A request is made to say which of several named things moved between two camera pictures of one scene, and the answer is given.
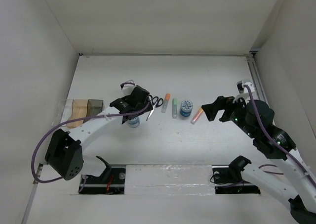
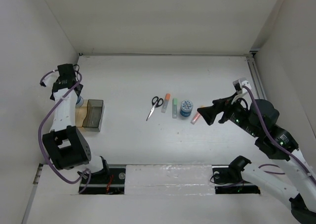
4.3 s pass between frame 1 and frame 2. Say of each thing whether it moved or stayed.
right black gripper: stayed
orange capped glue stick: stayed
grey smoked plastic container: stayed
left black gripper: moved
